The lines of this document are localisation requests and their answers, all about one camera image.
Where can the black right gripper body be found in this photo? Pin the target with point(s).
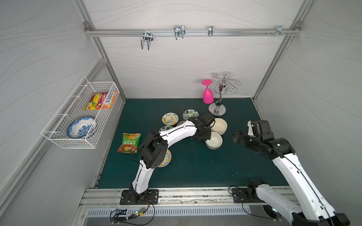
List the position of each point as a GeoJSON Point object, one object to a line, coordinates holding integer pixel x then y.
{"type": "Point", "coordinates": [240, 137]}

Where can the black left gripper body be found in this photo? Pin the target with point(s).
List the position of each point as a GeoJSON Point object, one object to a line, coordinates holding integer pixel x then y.
{"type": "Point", "coordinates": [204, 134]}

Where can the cream plain bowl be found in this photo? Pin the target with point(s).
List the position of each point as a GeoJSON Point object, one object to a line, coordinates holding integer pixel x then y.
{"type": "Point", "coordinates": [220, 132]}
{"type": "Point", "coordinates": [219, 125]}

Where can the green lattice pattern bowl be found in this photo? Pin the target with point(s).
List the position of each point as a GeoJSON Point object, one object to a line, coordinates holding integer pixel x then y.
{"type": "Point", "coordinates": [215, 140]}

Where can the yellow flower leaf bowl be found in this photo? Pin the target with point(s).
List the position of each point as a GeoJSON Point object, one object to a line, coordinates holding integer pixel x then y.
{"type": "Point", "coordinates": [170, 119]}

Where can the green monstera leaf bowl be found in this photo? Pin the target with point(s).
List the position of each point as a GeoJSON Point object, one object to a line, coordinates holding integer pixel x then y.
{"type": "Point", "coordinates": [165, 128]}

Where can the yellow blue floral bowl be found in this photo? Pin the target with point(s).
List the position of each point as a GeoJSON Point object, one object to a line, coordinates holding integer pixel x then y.
{"type": "Point", "coordinates": [166, 160]}

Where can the maroon lattice pattern bowl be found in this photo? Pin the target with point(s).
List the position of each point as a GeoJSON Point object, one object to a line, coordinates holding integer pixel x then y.
{"type": "Point", "coordinates": [213, 148]}

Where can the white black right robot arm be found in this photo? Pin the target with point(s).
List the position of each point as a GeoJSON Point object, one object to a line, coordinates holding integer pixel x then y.
{"type": "Point", "coordinates": [312, 209]}

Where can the silver glass holder stand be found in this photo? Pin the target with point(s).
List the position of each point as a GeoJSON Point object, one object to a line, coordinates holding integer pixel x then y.
{"type": "Point", "coordinates": [225, 83]}

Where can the pink wine glass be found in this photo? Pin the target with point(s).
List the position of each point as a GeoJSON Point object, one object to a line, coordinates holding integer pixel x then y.
{"type": "Point", "coordinates": [208, 96]}

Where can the green orange snack packet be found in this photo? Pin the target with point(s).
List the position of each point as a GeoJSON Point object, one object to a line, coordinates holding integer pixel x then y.
{"type": "Point", "coordinates": [130, 143]}

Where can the metal double hook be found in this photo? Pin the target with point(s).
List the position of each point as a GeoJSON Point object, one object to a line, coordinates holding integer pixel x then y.
{"type": "Point", "coordinates": [179, 32]}
{"type": "Point", "coordinates": [147, 38]}

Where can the small metal hook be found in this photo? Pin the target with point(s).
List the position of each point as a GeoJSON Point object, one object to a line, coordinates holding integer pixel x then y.
{"type": "Point", "coordinates": [210, 31]}

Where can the colourful snack packet in basket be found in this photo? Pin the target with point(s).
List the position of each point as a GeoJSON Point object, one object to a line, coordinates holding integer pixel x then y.
{"type": "Point", "coordinates": [101, 100]}

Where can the metal hook right end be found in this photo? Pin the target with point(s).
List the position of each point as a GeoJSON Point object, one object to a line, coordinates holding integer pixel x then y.
{"type": "Point", "coordinates": [279, 32]}

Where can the blue white bowl in basket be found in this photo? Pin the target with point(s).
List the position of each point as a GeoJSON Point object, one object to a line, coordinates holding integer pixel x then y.
{"type": "Point", "coordinates": [82, 127]}

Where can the white vented strip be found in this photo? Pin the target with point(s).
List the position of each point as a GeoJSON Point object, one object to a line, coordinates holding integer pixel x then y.
{"type": "Point", "coordinates": [172, 211]}

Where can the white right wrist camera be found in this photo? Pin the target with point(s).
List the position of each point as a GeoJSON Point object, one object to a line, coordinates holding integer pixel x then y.
{"type": "Point", "coordinates": [250, 128]}

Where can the white wire basket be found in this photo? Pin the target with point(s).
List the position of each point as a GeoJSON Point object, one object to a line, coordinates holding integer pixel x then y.
{"type": "Point", "coordinates": [72, 109]}

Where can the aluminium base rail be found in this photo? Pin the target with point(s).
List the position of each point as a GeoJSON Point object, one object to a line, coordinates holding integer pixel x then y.
{"type": "Point", "coordinates": [175, 196]}

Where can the aluminium top rail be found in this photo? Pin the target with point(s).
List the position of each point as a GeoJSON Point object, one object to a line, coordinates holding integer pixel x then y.
{"type": "Point", "coordinates": [189, 32]}

